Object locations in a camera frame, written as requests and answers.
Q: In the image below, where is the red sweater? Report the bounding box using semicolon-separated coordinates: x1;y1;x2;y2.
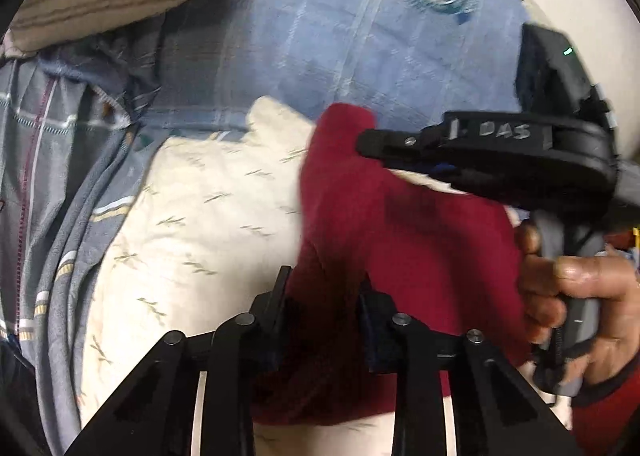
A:
249;103;532;428

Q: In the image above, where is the person's right forearm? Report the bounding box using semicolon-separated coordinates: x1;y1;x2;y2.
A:
569;365;640;456

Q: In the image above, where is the white leaf-print bed sheet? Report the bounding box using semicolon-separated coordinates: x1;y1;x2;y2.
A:
77;95;573;456

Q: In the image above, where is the person's right hand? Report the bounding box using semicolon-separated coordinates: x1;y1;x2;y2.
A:
514;223;640;388

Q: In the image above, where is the grey plaid blanket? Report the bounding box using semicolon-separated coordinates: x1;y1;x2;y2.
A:
0;11;171;456

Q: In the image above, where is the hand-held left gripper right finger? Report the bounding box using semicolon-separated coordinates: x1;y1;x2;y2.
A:
356;285;582;456

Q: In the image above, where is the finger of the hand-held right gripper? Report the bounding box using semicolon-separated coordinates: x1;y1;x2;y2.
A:
384;162;552;209
356;111;553;168

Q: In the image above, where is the blue plaid quilt with emblem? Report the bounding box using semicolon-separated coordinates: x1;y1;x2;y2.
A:
135;0;531;134

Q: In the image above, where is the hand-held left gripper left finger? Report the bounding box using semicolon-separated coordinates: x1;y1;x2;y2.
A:
65;265;294;456

